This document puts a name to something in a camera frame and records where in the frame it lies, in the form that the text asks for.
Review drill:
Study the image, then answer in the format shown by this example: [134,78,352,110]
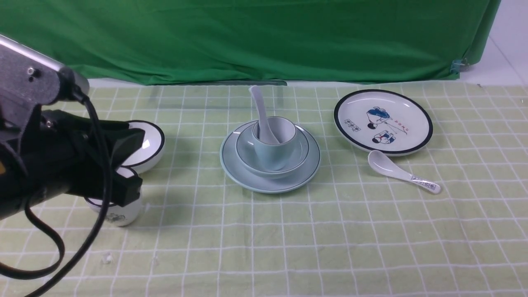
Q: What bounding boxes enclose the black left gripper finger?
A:
[105,120,145,167]
[109,167,143,207]

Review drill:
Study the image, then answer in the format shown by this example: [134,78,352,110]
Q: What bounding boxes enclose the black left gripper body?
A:
[0,110,104,219]

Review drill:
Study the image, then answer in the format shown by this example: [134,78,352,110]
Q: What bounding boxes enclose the pale blue spoon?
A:
[249,86,279,145]

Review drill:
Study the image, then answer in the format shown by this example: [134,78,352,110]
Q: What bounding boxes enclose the pale blue cup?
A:
[252,116,297,170]

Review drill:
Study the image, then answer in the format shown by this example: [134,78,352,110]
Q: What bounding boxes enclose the white cup with bicycle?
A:
[84,167,143,227]

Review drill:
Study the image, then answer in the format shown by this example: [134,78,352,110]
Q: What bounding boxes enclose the white bowl with black rim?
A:
[121,120,165,174]

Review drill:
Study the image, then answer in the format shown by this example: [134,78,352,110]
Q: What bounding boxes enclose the pale blue plate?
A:
[219,120,322,194]

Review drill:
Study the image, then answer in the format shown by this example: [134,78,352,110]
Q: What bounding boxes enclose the pale blue bowl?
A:
[235,124,310,179]

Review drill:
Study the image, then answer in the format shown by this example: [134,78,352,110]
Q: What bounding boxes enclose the green backdrop cloth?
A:
[1,0,500,85]

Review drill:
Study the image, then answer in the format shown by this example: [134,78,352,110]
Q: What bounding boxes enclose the green checked tablecloth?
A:
[47,82,528,297]

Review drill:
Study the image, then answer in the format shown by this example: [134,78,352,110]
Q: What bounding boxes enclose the white spoon with print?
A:
[367,150,442,194]

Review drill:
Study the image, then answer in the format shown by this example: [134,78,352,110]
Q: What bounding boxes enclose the white plate with black rim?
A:
[332,90,434,157]

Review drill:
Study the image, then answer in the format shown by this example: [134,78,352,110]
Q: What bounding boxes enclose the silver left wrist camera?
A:
[0,35,90,128]

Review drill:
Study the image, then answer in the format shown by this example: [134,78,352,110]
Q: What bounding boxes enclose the black left camera cable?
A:
[0,68,114,297]

